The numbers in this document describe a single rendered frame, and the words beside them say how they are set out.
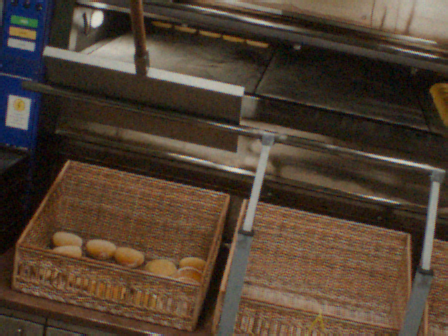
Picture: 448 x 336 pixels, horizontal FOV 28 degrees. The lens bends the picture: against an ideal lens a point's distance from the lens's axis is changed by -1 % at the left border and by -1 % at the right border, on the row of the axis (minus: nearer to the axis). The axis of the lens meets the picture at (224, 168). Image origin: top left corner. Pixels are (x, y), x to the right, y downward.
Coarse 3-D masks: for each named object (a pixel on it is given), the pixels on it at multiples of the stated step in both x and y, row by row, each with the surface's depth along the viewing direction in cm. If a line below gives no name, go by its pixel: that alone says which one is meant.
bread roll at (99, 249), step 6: (96, 240) 290; (102, 240) 291; (90, 246) 290; (96, 246) 289; (102, 246) 289; (108, 246) 290; (114, 246) 292; (90, 252) 290; (96, 252) 289; (102, 252) 289; (108, 252) 290; (114, 252) 292; (96, 258) 290; (102, 258) 290; (108, 258) 292
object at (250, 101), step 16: (256, 96) 289; (272, 112) 288; (288, 112) 287; (304, 112) 286; (320, 112) 286; (336, 112) 288; (352, 128) 286; (368, 128) 285; (384, 128) 284; (400, 128) 284; (416, 128) 288; (432, 144) 284
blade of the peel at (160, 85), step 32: (64, 64) 245; (96, 64) 242; (128, 64) 242; (128, 96) 254; (160, 96) 249; (192, 96) 245; (224, 96) 241; (128, 128) 273; (160, 128) 268; (192, 128) 263
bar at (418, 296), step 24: (72, 96) 256; (96, 96) 255; (192, 120) 253; (216, 120) 253; (264, 144) 251; (288, 144) 252; (312, 144) 251; (264, 168) 248; (408, 168) 249; (432, 168) 248; (432, 192) 246; (432, 216) 243; (240, 240) 237; (432, 240) 239; (240, 264) 239; (240, 288) 241; (408, 312) 236
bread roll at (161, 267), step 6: (150, 264) 284; (156, 264) 284; (162, 264) 284; (168, 264) 284; (150, 270) 283; (156, 270) 283; (162, 270) 283; (168, 270) 283; (174, 270) 283; (168, 276) 283; (174, 276) 284
